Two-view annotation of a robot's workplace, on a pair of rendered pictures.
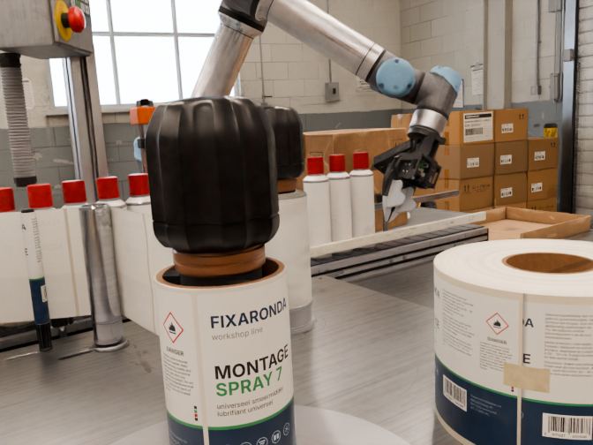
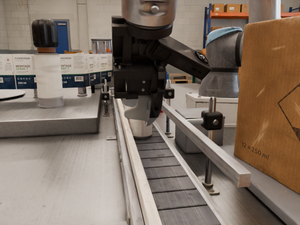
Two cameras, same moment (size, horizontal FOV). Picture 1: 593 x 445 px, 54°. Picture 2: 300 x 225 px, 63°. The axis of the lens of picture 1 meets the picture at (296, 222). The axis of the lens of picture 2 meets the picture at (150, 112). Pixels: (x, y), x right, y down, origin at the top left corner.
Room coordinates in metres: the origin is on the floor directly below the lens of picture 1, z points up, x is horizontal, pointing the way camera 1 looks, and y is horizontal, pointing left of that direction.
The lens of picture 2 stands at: (1.47, -0.63, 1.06)
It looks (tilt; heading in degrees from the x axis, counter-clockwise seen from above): 13 degrees down; 115
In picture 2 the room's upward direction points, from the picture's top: straight up
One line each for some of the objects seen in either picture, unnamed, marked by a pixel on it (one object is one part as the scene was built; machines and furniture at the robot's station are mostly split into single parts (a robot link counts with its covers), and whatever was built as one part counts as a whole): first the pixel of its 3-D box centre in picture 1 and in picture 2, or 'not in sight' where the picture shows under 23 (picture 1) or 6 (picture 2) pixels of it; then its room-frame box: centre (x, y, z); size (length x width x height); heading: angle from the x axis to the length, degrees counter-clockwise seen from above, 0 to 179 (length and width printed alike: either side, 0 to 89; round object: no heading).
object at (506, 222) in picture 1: (512, 225); not in sight; (1.53, -0.57, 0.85); 0.30 x 0.26 x 0.04; 124
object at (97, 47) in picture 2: not in sight; (103, 63); (0.65, 0.54, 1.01); 0.14 x 0.13 x 0.26; 124
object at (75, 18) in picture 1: (73, 19); not in sight; (0.93, 0.32, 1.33); 0.04 x 0.03 x 0.04; 179
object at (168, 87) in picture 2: not in sight; (161, 107); (1.21, 0.02, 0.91); 0.07 x 0.03 x 0.16; 34
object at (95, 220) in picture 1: (101, 276); (81, 74); (0.73, 0.25, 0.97); 0.05 x 0.05 x 0.19
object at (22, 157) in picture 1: (18, 121); not in sight; (0.96, 0.44, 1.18); 0.04 x 0.04 x 0.21
